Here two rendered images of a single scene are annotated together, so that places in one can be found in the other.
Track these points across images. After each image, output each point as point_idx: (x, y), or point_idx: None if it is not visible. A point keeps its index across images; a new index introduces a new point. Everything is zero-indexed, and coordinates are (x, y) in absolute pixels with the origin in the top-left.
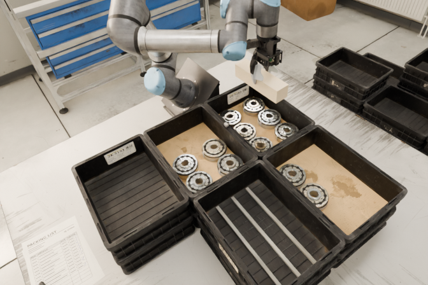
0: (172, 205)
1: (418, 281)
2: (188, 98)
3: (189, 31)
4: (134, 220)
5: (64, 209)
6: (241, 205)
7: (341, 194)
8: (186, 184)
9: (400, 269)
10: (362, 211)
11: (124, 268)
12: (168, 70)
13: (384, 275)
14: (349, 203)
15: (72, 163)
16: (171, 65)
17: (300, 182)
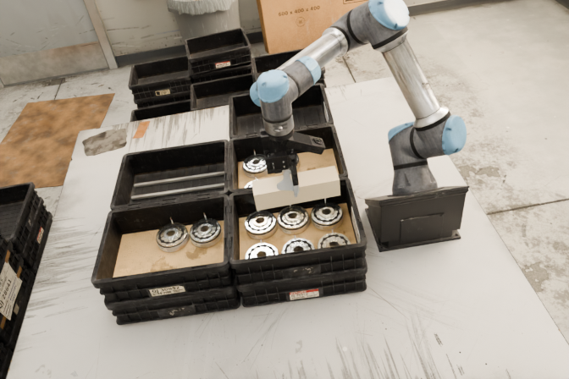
0: None
1: (66, 310)
2: (392, 186)
3: (300, 54)
4: (259, 127)
5: None
6: (215, 189)
7: (156, 266)
8: (261, 154)
9: (85, 304)
10: (128, 270)
11: None
12: (407, 138)
13: (94, 288)
14: (143, 265)
15: (382, 118)
16: (415, 140)
17: (190, 231)
